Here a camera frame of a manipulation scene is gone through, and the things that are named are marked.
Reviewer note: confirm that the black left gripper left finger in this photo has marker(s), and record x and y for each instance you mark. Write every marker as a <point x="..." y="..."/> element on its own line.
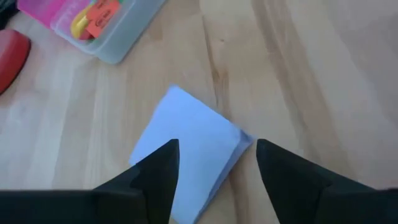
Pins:
<point x="149" y="186"/>

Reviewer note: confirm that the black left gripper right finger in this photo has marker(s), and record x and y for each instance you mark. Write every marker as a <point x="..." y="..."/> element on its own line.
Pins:
<point x="298" y="193"/>

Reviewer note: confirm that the purple sticky note pad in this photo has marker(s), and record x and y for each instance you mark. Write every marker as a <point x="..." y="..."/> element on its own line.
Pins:
<point x="199" y="130"/>

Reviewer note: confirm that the red eraser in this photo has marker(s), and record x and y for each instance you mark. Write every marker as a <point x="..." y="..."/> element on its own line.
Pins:
<point x="85" y="35"/>

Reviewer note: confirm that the orange eraser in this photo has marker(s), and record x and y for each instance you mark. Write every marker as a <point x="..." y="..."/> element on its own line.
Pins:
<point x="101" y="21"/>
<point x="104" y="3"/>

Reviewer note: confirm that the yellow highlighter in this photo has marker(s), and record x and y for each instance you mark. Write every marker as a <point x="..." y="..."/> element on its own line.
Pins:
<point x="77" y="26"/>

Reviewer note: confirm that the clear plastic box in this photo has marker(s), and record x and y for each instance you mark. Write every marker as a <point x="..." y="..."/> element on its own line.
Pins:
<point x="124" y="40"/>

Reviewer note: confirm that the red desk lamp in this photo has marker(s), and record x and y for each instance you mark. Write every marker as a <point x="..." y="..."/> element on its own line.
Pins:
<point x="12" y="56"/>

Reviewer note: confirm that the pink plastic lid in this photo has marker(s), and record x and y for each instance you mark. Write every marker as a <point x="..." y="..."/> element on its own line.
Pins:
<point x="40" y="9"/>

